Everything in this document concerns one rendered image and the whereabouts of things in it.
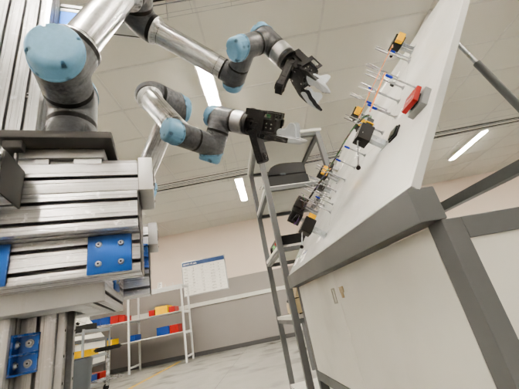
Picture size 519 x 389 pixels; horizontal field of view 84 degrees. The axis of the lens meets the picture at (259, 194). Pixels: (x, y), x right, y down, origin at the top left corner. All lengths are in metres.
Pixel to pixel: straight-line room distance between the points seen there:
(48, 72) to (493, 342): 0.97
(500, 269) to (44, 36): 1.00
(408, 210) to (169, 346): 8.33
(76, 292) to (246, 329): 7.55
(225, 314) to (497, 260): 7.88
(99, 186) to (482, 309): 0.77
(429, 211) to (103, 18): 0.89
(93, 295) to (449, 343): 0.76
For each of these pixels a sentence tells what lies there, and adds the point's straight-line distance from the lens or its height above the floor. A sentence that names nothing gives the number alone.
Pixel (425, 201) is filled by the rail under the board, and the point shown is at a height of 0.84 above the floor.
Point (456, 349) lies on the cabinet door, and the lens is 0.69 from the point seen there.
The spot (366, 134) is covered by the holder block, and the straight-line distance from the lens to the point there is 0.93.
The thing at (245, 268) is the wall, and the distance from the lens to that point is 8.33.
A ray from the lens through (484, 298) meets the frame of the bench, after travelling 0.61.
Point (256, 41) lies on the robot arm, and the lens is 1.04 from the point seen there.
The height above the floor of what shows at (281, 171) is 1.58.
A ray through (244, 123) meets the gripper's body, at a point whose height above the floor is 1.26.
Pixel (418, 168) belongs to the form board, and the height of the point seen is 0.90.
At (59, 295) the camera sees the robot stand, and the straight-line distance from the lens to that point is 0.84.
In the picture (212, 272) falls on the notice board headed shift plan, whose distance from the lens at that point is 8.42.
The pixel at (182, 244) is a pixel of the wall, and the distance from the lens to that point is 8.84.
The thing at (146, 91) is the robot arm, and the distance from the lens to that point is 1.19.
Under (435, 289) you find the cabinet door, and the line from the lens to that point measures 0.67.
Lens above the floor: 0.71
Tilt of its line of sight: 22 degrees up
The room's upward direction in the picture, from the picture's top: 12 degrees counter-clockwise
